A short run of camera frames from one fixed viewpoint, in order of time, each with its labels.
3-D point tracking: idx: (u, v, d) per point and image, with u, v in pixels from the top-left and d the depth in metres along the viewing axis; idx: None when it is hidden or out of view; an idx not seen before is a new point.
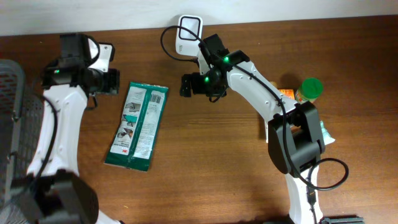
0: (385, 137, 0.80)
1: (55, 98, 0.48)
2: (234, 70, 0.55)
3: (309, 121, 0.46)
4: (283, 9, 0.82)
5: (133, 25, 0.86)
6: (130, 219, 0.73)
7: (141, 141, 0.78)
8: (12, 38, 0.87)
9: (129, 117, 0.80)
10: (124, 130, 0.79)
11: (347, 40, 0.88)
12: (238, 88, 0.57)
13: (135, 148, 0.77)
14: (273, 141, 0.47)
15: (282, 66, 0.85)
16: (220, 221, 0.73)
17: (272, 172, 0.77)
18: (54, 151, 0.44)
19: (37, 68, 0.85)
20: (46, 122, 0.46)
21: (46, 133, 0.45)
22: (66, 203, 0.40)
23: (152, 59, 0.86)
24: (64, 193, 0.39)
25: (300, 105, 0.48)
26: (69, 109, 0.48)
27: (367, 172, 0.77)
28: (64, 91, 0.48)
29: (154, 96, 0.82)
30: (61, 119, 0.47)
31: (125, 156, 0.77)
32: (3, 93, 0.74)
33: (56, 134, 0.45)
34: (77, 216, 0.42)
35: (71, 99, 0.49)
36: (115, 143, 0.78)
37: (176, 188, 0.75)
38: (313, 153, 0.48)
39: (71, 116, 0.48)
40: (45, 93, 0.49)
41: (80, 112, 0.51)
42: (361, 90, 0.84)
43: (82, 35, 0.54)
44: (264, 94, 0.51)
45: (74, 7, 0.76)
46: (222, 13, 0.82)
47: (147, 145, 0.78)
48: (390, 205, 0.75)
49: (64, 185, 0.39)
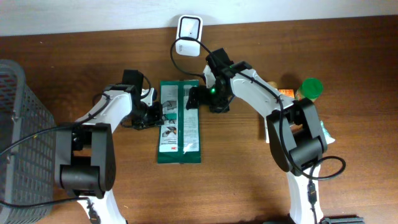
0: (386, 137, 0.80)
1: (110, 93, 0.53)
2: (237, 76, 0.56)
3: (307, 117, 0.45)
4: (282, 9, 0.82)
5: (134, 25, 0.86)
6: (130, 219, 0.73)
7: (187, 135, 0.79)
8: (12, 38, 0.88)
9: (169, 116, 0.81)
10: (168, 129, 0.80)
11: (347, 40, 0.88)
12: (242, 95, 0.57)
13: (183, 143, 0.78)
14: (272, 136, 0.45)
15: (282, 66, 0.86)
16: (219, 220, 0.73)
17: (272, 172, 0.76)
18: (100, 116, 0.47)
19: (38, 68, 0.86)
20: (99, 104, 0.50)
21: (97, 106, 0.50)
22: (93, 156, 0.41)
23: (153, 59, 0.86)
24: (97, 143, 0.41)
25: (298, 101, 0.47)
26: (118, 102, 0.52)
27: (368, 172, 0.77)
28: (119, 92, 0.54)
29: (187, 90, 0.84)
30: (111, 104, 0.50)
31: (176, 154, 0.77)
32: (3, 93, 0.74)
33: (104, 107, 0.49)
34: (96, 175, 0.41)
35: (121, 96, 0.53)
36: (162, 142, 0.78)
37: (176, 188, 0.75)
38: (316, 150, 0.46)
39: (117, 106, 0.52)
40: (105, 91, 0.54)
41: (121, 115, 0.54)
42: (361, 90, 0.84)
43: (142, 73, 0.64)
44: (265, 95, 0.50)
45: (75, 7, 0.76)
46: (222, 13, 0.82)
47: (194, 139, 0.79)
48: (390, 205, 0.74)
49: (101, 133, 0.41)
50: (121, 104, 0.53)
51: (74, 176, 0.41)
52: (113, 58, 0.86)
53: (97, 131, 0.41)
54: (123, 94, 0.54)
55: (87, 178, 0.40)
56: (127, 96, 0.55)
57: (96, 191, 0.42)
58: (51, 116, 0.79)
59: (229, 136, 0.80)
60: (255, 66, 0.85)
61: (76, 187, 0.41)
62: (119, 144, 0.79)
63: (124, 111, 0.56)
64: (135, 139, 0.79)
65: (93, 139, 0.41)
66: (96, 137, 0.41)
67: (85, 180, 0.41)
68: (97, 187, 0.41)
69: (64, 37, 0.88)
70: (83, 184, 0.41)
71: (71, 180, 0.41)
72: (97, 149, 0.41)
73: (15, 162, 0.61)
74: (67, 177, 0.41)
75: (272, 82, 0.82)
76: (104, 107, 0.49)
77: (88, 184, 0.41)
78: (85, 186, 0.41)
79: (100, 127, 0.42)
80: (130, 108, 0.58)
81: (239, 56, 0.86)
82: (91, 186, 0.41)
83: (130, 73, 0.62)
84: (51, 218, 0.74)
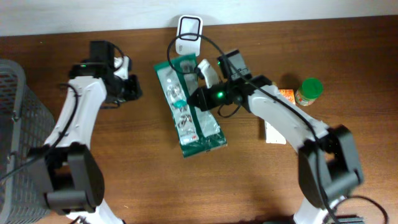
0: (385, 137, 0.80)
1: (79, 85, 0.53)
2: (256, 94, 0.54)
3: (344, 149, 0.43)
4: (282, 9, 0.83)
5: (134, 26, 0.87)
6: (130, 219, 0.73)
7: (203, 120, 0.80)
8: (12, 38, 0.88)
9: (179, 103, 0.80)
10: (182, 119, 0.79)
11: (347, 40, 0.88)
12: (265, 115, 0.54)
13: (203, 132, 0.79)
14: (303, 168, 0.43)
15: (282, 66, 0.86)
16: (220, 221, 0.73)
17: (272, 172, 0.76)
18: (71, 127, 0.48)
19: (38, 67, 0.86)
20: (69, 102, 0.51)
21: (66, 110, 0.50)
22: (74, 180, 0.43)
23: (152, 60, 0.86)
24: (75, 167, 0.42)
25: (333, 129, 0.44)
26: (89, 96, 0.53)
27: (367, 172, 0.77)
28: (87, 80, 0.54)
29: (185, 66, 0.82)
30: (82, 103, 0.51)
31: (199, 142, 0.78)
32: (4, 93, 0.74)
33: (74, 117, 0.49)
34: (84, 195, 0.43)
35: (92, 88, 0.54)
36: (181, 134, 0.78)
37: (176, 188, 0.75)
38: (351, 182, 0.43)
39: (91, 102, 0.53)
40: (72, 81, 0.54)
41: (97, 102, 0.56)
42: (361, 90, 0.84)
43: (109, 42, 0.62)
44: (296, 121, 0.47)
45: (75, 7, 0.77)
46: (222, 14, 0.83)
47: (210, 120, 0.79)
48: (390, 205, 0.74)
49: (77, 157, 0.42)
50: (94, 96, 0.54)
51: (63, 196, 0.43)
52: None
53: (73, 156, 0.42)
54: (92, 86, 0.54)
55: (74, 198, 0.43)
56: (97, 84, 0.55)
57: (87, 208, 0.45)
58: (51, 116, 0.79)
59: (229, 136, 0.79)
60: (255, 66, 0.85)
61: (66, 206, 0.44)
62: (119, 144, 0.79)
63: (101, 97, 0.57)
64: (135, 138, 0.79)
65: (71, 164, 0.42)
66: (74, 161, 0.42)
67: (73, 201, 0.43)
68: (86, 204, 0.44)
69: (64, 37, 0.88)
70: (71, 204, 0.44)
71: (59, 203, 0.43)
72: (78, 173, 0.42)
73: (15, 162, 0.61)
74: (53, 200, 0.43)
75: None
76: (74, 110, 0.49)
77: (77, 203, 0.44)
78: (74, 205, 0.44)
79: (76, 150, 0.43)
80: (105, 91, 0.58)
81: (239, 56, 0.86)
82: (81, 204, 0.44)
83: (94, 45, 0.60)
84: (51, 218, 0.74)
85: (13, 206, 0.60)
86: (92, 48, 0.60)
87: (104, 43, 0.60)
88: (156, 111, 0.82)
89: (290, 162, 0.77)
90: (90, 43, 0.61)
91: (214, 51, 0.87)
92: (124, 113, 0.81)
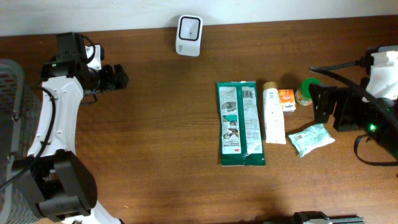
0: None
1: (53, 88, 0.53)
2: None
3: None
4: (281, 9, 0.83)
5: (133, 25, 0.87)
6: (130, 219, 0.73)
7: (250, 137, 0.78)
8: (12, 38, 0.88)
9: (230, 117, 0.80)
10: (230, 130, 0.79)
11: (347, 40, 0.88)
12: None
13: (246, 145, 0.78)
14: None
15: (282, 65, 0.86)
16: (220, 221, 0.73)
17: (272, 172, 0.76)
18: (53, 134, 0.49)
19: (37, 66, 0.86)
20: (46, 107, 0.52)
21: (45, 116, 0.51)
22: (66, 187, 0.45)
23: (152, 59, 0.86)
24: (63, 172, 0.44)
25: None
26: (66, 98, 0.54)
27: (367, 172, 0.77)
28: (62, 81, 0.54)
29: None
30: (60, 108, 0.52)
31: (240, 155, 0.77)
32: (3, 93, 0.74)
33: (54, 124, 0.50)
34: (76, 198, 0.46)
35: (68, 89, 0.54)
36: (227, 141, 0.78)
37: (176, 188, 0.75)
38: None
39: (68, 104, 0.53)
40: (46, 84, 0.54)
41: (76, 101, 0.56)
42: None
43: (77, 34, 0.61)
44: None
45: (75, 7, 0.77)
46: (221, 13, 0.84)
47: (256, 140, 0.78)
48: (390, 205, 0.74)
49: (64, 163, 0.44)
50: (71, 98, 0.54)
51: (55, 202, 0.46)
52: (112, 58, 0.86)
53: (60, 162, 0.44)
54: (69, 85, 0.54)
55: (69, 201, 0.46)
56: (73, 84, 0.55)
57: (81, 211, 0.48)
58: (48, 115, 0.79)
59: None
60: (255, 66, 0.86)
61: (59, 212, 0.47)
62: (118, 144, 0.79)
63: (79, 96, 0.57)
64: (135, 139, 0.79)
65: (58, 170, 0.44)
66: (61, 168, 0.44)
67: (68, 205, 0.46)
68: (79, 206, 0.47)
69: None
70: (67, 207, 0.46)
71: (53, 208, 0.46)
72: (67, 179, 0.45)
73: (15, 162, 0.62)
74: (46, 205, 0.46)
75: (272, 82, 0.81)
76: (54, 116, 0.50)
77: (71, 206, 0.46)
78: (69, 209, 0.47)
79: (62, 157, 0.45)
80: (83, 90, 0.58)
81: (239, 56, 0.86)
82: (74, 208, 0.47)
83: (62, 39, 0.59)
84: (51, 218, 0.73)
85: (14, 206, 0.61)
86: (60, 43, 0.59)
87: (72, 35, 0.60)
88: (157, 111, 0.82)
89: (290, 161, 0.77)
90: (56, 38, 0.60)
91: (214, 50, 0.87)
92: (124, 114, 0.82)
